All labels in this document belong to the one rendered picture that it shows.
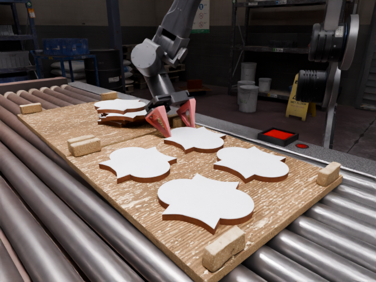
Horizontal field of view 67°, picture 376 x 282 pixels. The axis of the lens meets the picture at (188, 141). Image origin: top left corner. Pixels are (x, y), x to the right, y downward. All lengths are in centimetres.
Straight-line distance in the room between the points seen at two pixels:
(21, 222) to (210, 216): 27
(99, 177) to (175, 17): 41
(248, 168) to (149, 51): 33
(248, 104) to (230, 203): 399
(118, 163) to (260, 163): 26
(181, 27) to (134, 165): 35
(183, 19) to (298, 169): 42
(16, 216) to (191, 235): 27
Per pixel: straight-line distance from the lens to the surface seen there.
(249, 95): 434
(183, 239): 37
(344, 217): 49
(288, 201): 47
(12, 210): 52
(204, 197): 43
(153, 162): 54
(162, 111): 65
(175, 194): 43
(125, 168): 52
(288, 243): 42
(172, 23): 72
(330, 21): 123
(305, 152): 71
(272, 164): 55
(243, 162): 54
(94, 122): 84
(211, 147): 60
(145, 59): 65
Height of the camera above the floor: 118
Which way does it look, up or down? 22 degrees down
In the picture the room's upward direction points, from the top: straight up
